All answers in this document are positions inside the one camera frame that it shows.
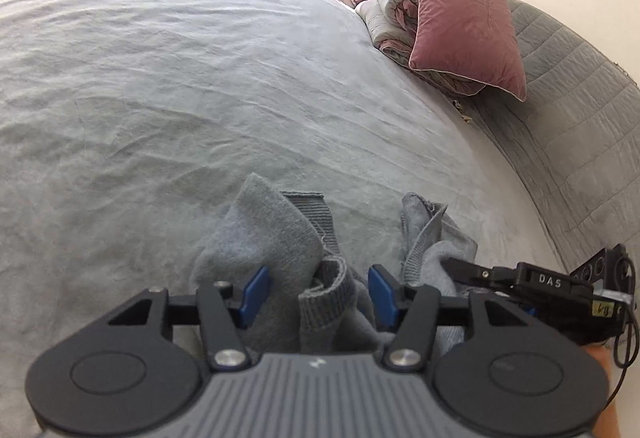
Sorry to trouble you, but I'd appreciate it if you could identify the right hand holding gripper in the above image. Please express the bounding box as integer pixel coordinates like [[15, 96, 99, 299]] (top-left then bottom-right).
[[584, 345, 620, 438]]

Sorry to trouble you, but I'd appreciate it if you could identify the grey quilted headboard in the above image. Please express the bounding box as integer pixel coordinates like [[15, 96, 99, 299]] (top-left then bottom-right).
[[468, 0, 639, 270]]

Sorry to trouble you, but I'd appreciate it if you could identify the pink velvet pillow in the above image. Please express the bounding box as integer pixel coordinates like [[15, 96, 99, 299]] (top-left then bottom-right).
[[409, 0, 527, 102]]

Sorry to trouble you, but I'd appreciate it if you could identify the grey bed sheet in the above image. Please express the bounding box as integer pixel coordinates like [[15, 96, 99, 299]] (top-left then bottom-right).
[[1, 0, 561, 437]]

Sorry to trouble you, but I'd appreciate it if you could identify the folded striped quilt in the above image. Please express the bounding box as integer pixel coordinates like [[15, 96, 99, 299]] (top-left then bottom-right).
[[356, 0, 491, 96]]

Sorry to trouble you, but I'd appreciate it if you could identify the black cable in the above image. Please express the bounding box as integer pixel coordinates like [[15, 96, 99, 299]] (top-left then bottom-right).
[[604, 253, 633, 411]]

